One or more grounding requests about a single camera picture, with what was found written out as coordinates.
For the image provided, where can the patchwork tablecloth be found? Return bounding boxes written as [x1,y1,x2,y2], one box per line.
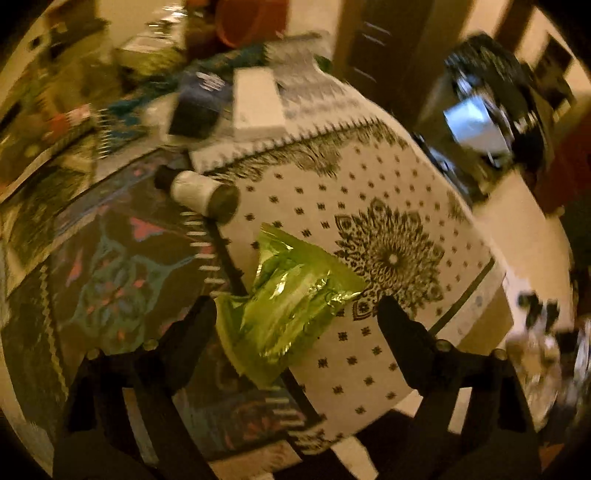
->
[0,28,514,467]

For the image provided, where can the green foil snack packet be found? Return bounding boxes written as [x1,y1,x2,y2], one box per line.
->
[215,223,369,389]

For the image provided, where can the long white paper box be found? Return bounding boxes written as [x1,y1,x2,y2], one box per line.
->
[231,67,288,142]

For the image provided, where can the dark blue box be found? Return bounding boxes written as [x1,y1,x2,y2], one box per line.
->
[166,71,232,140]

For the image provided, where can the black bag with white item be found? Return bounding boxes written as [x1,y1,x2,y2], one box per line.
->
[443,33,579,185]

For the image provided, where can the white label glass bottle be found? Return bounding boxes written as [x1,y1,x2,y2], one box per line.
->
[154,167,241,225]

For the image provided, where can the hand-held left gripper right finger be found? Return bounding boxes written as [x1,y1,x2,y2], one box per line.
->
[376,295,544,480]

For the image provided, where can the red clay pot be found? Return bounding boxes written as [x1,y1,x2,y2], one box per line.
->
[216,0,288,49]

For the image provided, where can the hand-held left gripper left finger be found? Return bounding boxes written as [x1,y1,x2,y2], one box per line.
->
[53,295,219,480]

